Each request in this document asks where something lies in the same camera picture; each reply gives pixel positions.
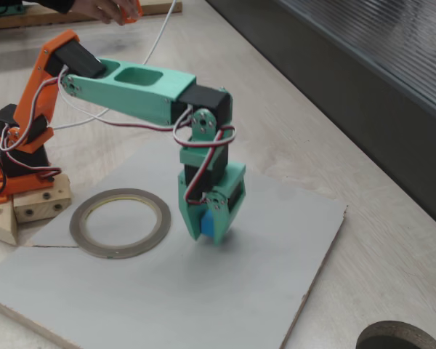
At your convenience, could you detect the blue cube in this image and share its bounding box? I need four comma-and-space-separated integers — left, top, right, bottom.
201, 209, 216, 239

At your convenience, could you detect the person's hand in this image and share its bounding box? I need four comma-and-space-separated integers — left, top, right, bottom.
72, 0, 137, 25

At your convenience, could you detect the white laminated board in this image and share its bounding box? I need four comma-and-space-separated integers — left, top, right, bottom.
0, 140, 349, 349

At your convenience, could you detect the ribbed desk partition screen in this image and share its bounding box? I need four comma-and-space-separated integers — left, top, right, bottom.
206, 0, 436, 233

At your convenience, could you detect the wooden block with screw holes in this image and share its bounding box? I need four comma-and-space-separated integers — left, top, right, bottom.
12, 173, 73, 224

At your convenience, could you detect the long wooden plank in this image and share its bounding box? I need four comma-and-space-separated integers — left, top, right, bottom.
0, 0, 183, 32

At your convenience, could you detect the red white black servo cable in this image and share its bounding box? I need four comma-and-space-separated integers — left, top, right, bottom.
172, 107, 238, 204
0, 123, 62, 182

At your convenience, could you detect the grey ring of tape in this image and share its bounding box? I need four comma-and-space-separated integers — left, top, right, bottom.
69, 188, 172, 260

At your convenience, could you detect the white USB cable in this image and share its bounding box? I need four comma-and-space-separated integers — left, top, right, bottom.
52, 0, 178, 131

